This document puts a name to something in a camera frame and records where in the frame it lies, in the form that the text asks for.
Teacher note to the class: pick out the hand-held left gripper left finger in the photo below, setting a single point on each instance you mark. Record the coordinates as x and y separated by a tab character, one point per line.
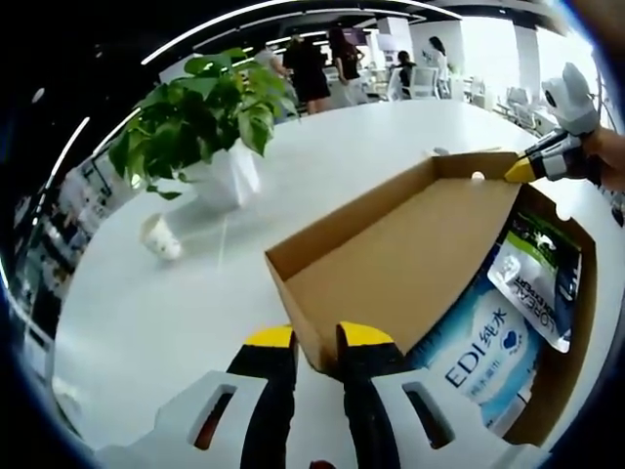
273	391

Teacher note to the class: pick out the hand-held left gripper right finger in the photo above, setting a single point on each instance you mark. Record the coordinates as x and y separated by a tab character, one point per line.
366	391

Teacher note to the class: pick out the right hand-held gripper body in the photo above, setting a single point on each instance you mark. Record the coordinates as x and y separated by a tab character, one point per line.
573	105

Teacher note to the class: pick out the blue wet wipes pack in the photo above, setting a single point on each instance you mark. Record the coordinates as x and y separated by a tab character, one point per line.
469	361

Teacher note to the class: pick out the brown cardboard shoe box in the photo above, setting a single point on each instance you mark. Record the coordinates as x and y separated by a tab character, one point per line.
415	234

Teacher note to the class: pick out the person's right hand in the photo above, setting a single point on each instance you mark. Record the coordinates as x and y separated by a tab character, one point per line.
610	156

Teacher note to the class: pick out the white office chair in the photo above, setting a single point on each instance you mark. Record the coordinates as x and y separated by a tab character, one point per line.
425	80

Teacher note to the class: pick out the white paper cup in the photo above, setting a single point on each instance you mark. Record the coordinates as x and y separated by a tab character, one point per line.
161	239

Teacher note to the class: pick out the green potted plant white pot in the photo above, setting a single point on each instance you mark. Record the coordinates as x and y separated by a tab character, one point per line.
195	112

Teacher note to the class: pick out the ceiling light strip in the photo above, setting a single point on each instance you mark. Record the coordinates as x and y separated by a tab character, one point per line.
234	22

